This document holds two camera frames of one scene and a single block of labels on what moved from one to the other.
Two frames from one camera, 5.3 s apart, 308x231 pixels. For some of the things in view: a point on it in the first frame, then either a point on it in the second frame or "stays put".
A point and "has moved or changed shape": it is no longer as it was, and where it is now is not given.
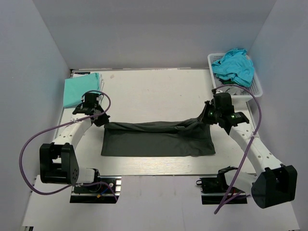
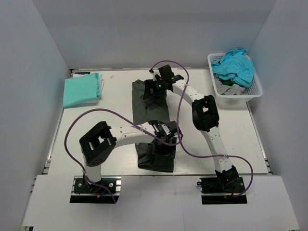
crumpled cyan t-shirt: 235,65 stays put
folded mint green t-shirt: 75,87 stays put
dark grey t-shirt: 186,137 has moved or changed shape
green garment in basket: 228,82 stays put
